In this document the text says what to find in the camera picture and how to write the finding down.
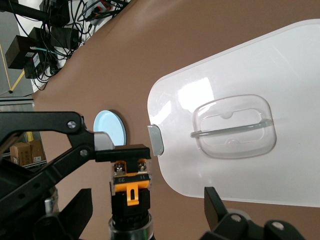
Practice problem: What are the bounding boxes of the tangled black cables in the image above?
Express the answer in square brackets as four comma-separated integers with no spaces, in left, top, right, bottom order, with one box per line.
[14,0,131,91]

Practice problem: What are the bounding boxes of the cardboard box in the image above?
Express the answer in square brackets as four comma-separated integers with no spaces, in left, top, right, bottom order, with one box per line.
[9,142,33,166]
[28,139,47,163]

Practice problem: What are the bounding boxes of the teal cable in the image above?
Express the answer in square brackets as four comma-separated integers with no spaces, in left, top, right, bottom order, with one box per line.
[29,46,58,55]

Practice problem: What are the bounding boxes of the clear box handle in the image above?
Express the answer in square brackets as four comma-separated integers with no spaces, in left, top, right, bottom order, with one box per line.
[190,118,274,139]

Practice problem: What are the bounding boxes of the white lidded storage box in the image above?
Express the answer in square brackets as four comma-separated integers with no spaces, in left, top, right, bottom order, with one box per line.
[146,18,320,208]

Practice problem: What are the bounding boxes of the grey metal rail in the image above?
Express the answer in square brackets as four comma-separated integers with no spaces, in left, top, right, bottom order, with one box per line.
[0,96,35,112]

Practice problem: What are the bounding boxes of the grey box latch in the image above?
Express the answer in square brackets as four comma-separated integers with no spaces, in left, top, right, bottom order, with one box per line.
[147,124,165,157]

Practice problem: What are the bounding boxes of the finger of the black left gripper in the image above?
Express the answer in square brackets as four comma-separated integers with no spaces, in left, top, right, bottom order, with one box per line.
[0,111,152,211]

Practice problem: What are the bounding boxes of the orange and black push-button switch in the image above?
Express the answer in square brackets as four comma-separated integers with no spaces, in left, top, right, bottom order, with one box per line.
[108,159,154,240]

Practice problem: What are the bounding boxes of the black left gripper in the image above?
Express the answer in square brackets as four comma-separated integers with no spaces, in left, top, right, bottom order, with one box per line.
[0,186,60,240]

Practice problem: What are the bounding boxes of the long black box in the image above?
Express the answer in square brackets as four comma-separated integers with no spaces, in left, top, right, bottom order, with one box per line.
[29,26,78,48]

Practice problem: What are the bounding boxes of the black stand bar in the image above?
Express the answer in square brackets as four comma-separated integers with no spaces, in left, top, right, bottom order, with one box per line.
[0,0,70,22]

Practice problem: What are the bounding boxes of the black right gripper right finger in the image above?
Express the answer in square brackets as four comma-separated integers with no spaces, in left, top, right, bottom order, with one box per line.
[202,186,268,240]

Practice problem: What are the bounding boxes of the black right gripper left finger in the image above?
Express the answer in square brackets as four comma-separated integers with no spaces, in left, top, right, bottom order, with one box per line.
[33,188,94,240]

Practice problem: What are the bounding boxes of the black power adapter with label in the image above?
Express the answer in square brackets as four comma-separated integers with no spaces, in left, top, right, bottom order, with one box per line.
[24,51,51,80]

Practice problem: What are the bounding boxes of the light blue plate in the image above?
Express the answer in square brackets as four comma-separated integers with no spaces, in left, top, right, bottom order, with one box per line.
[92,109,127,146]

